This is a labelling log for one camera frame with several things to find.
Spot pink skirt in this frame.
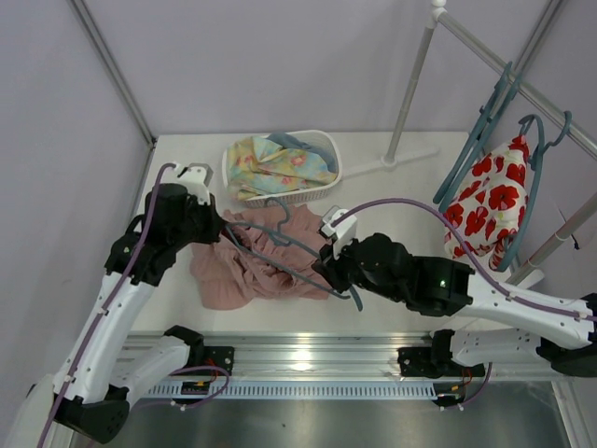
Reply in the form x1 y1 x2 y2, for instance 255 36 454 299
189 204 330 311

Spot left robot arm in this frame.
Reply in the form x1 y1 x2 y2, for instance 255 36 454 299
9 180 225 447

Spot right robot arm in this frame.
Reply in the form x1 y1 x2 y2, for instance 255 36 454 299
312 233 596 379

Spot teal hanger with garment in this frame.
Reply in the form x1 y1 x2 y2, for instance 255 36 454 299
496 110 573 273

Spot yellow floral garment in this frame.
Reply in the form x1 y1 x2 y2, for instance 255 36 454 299
224 136 339 201

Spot white laundry basket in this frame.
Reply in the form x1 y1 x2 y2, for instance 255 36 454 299
221 130 342 208

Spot red poppy floral garment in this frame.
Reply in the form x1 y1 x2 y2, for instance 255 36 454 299
444 135 530 272

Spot blue garment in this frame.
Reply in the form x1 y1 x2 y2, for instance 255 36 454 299
267 133 338 174

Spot silver clothes rack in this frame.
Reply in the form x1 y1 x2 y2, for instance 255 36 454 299
343 1 596 285

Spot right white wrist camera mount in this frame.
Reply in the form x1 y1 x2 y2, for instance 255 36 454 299
319 205 357 250

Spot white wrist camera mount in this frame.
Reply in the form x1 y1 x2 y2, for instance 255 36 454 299
319 205 357 250
174 162 214 206

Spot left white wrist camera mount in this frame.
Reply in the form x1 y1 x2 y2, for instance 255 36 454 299
174 162 214 206

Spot aluminium mounting rail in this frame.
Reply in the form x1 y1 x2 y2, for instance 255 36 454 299
106 331 577 384

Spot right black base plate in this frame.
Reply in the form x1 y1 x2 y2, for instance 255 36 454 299
397 346 486 379

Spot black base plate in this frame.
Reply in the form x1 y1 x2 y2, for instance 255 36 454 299
397 346 486 379
201 345 235 374

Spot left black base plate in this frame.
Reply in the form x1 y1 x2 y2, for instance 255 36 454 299
201 345 235 374

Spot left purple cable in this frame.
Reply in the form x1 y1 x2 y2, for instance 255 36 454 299
35 162 177 448

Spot white slotted cable duct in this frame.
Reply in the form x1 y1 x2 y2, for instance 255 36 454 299
145 380 437 400

